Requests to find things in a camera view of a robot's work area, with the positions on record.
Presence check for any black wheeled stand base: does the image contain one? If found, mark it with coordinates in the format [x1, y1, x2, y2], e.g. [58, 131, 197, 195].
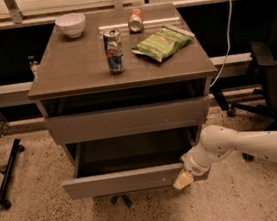
[0, 138, 24, 209]

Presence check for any blue tape cross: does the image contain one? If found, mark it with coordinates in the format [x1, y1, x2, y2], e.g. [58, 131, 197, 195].
[109, 192, 134, 212]

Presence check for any white bowl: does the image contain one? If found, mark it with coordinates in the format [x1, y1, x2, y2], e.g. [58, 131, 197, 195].
[55, 12, 86, 38]

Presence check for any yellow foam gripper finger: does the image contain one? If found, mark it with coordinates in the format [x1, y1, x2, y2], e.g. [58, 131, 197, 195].
[173, 170, 193, 190]

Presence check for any lying orange soda can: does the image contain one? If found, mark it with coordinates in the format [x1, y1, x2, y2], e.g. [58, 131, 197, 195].
[128, 9, 144, 33]

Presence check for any grey drawer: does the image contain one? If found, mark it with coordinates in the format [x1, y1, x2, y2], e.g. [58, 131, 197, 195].
[63, 126, 200, 199]
[44, 96, 210, 145]

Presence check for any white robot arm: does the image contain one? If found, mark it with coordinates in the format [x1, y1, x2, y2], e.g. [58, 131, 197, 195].
[174, 125, 277, 190]

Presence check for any green chip bag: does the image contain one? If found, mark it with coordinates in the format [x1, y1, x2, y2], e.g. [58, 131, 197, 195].
[132, 24, 195, 63]

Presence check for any upright blue soda can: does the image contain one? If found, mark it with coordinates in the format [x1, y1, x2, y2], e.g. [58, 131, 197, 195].
[103, 29, 124, 74]

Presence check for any white cable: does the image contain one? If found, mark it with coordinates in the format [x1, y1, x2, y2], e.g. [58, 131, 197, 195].
[198, 0, 242, 89]

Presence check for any grey drawer cabinet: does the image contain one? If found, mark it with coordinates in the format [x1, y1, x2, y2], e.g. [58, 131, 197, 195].
[29, 4, 216, 160]

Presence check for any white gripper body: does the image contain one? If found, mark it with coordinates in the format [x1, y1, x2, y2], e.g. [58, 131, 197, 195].
[181, 144, 214, 177]

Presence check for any grey top drawer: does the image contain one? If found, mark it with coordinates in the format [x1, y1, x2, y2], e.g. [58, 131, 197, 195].
[44, 96, 210, 145]

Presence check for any black office chair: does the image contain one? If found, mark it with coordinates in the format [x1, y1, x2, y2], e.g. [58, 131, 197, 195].
[199, 0, 277, 166]

